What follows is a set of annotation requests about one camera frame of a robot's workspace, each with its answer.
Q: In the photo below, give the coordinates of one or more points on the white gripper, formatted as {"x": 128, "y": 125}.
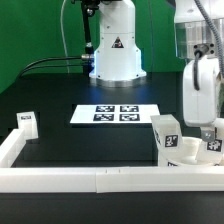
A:
{"x": 201, "y": 107}

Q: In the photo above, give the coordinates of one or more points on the white round stool seat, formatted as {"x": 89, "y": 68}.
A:
{"x": 188, "y": 157}

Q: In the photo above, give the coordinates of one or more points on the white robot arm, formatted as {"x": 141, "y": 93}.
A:
{"x": 199, "y": 37}

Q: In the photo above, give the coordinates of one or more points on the white marker sheet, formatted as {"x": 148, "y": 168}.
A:
{"x": 114, "y": 114}

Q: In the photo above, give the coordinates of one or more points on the white U-shaped fence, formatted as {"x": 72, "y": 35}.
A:
{"x": 100, "y": 180}

